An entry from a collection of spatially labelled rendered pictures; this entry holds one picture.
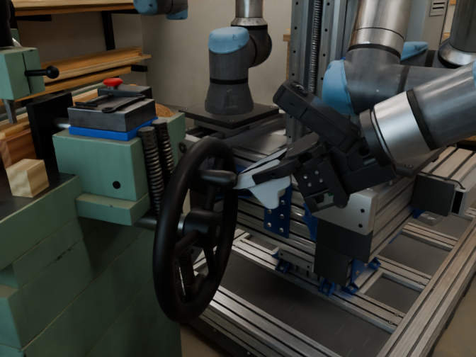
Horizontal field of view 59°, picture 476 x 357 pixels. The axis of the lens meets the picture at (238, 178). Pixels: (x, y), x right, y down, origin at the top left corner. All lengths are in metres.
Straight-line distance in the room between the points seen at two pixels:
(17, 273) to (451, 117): 0.55
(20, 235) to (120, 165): 0.16
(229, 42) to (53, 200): 0.74
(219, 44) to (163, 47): 3.36
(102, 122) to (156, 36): 4.00
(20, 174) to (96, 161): 0.10
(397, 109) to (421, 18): 0.90
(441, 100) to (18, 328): 0.59
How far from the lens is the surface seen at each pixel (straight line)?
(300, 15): 1.17
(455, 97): 0.49
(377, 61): 0.61
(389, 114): 0.50
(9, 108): 0.79
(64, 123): 0.74
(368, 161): 0.53
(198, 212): 0.65
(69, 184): 0.66
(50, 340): 0.71
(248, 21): 1.34
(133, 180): 0.62
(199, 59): 4.35
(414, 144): 0.50
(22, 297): 0.64
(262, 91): 4.09
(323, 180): 0.53
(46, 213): 0.63
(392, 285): 1.60
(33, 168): 0.62
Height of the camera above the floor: 1.16
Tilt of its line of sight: 25 degrees down
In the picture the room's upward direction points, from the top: straight up
